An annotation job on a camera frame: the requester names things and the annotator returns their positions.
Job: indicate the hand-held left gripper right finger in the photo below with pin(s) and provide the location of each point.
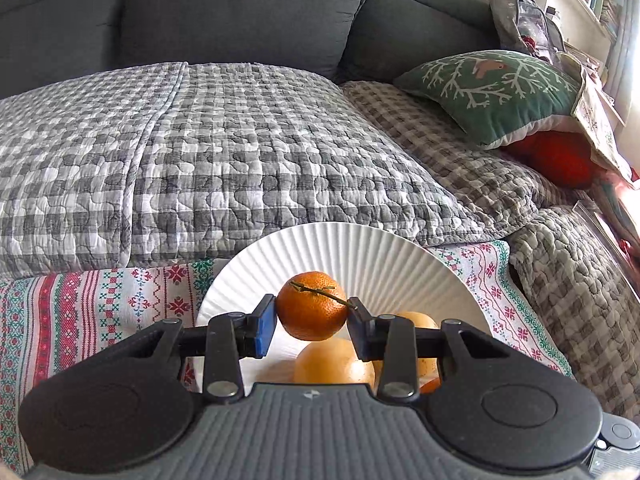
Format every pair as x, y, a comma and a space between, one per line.
361, 332

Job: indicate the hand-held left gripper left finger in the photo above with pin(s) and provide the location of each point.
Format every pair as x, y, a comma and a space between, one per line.
265, 327

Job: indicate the mandarin with stem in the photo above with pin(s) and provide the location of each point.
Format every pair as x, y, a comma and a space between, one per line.
310, 307

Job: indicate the white ribbed bowl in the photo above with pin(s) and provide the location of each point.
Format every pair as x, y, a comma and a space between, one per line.
360, 260

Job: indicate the smooth yellow-orange grapefruit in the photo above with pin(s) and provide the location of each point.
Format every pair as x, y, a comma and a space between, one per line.
332, 365

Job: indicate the speckled yellow grapefruit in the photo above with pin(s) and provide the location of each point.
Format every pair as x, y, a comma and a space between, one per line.
423, 321

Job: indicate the large orange tomato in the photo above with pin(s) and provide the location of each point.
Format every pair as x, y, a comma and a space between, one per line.
431, 385

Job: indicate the beige checked quilted blanket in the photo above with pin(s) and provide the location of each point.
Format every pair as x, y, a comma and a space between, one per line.
585, 300

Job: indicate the grey checked quilt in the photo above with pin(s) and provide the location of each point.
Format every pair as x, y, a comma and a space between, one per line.
200, 160

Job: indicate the red green patterned tablecloth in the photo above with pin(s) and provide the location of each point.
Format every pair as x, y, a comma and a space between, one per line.
75, 310

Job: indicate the beige checked quilted cover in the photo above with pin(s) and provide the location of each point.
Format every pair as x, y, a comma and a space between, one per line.
450, 155

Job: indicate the red cushion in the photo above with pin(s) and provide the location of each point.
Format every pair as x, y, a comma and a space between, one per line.
560, 157

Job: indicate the green cushion with white branches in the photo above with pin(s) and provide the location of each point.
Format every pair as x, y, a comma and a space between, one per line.
495, 95

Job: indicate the grey fabric sofa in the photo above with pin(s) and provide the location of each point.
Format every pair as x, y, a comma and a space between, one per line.
240, 10

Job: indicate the cream printed tote bag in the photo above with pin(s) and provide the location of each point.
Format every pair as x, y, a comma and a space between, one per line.
600, 115

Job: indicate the grey patterned bag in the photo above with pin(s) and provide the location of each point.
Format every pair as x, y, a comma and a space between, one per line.
522, 22

